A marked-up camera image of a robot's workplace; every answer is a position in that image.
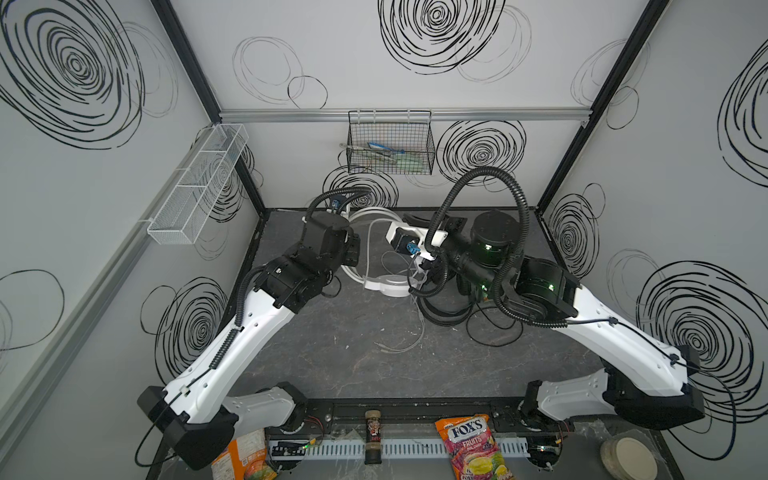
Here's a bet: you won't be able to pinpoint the Fox's fruits candy bag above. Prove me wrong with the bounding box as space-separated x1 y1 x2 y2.
435 414 515 480

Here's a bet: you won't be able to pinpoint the orange snack bag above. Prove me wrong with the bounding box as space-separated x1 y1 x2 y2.
211 429 277 480

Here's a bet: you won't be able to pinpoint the black wire basket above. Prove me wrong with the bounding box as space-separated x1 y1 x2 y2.
342 109 436 173

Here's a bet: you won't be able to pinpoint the small dark spice bottle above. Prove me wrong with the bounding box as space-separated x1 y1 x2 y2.
364 410 382 465

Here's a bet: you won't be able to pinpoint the items in wire basket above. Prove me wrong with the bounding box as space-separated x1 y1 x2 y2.
342 142 432 175

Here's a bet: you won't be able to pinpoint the white slotted cable duct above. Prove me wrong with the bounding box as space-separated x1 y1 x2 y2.
269 437 530 462

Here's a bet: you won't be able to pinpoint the white headphones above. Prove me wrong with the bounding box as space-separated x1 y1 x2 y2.
340 206 427 299

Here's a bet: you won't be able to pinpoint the black headphones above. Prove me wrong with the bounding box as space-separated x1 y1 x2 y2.
416 283 474 328

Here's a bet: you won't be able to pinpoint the grey headphone cable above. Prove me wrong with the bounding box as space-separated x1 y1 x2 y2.
374 248 428 355

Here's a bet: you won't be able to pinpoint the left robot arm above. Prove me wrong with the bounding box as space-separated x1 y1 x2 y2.
138 187 371 470

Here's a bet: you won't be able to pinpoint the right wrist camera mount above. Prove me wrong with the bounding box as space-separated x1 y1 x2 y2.
385 221 448 261

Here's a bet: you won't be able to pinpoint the clear acrylic wall shelf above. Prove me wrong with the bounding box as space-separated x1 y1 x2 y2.
147 123 248 245

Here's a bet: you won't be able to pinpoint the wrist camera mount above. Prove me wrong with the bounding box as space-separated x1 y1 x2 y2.
325 194 351 214
385 221 448 261

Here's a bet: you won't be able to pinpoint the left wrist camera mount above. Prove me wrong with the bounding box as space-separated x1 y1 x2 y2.
325 194 351 214

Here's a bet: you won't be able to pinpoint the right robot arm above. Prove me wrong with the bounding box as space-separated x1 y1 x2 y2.
387 167 706 431

